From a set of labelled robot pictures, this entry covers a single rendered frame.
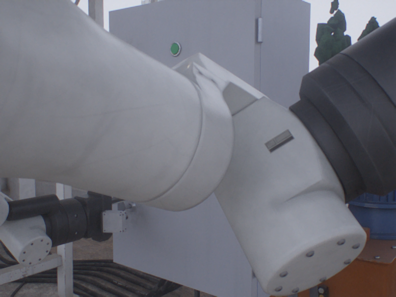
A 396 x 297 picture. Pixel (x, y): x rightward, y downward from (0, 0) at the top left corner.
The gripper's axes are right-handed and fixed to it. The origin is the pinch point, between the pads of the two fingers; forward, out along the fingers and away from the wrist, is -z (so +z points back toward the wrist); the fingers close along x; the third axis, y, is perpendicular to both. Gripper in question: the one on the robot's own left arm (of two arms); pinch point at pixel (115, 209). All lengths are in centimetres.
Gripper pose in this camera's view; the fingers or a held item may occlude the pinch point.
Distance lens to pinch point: 105.0
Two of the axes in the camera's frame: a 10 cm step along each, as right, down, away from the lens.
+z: -6.3, 0.8, -7.7
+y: 7.7, 0.6, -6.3
